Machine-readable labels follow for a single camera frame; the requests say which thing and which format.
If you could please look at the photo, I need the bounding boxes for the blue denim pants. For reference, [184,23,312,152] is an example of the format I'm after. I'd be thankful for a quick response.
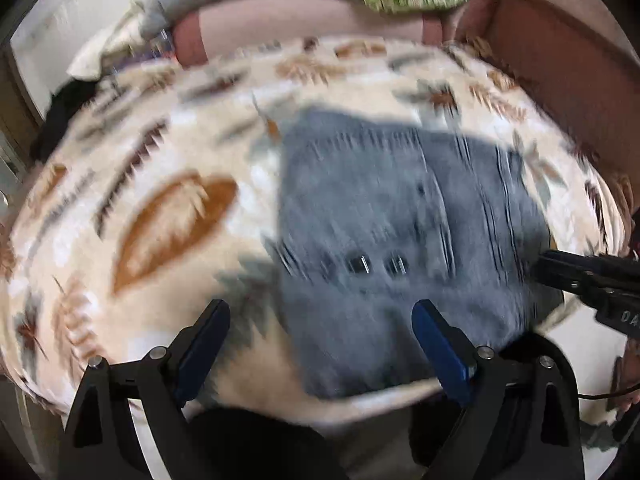
[274,107,563,399]

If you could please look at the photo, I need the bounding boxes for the black cloth on sofa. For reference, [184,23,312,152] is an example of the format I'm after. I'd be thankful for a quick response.
[29,78,99,164]

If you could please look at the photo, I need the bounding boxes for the person right hand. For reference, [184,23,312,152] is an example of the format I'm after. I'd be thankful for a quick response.
[610,339,640,413]

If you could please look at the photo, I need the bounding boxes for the leaf pattern fleece blanket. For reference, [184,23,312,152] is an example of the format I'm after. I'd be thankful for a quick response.
[1,36,630,426]

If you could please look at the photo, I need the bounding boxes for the white cream cloth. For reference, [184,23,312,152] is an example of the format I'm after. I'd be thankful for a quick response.
[66,1,144,81]

